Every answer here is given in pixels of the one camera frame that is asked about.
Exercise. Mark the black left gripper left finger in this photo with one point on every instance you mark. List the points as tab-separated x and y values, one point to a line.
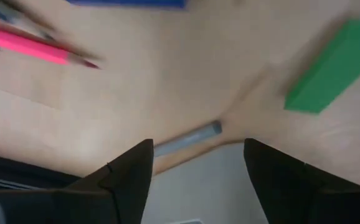
127	186

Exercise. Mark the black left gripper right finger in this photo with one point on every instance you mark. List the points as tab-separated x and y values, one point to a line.
286	189

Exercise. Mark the grey crayon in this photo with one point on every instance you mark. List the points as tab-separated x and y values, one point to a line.
192	137

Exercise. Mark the green eraser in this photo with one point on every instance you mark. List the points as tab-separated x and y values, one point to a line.
332	68

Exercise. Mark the pink pencil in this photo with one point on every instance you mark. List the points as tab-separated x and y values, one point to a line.
27	46

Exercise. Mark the dark blue eraser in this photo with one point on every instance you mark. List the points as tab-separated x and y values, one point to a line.
127	3

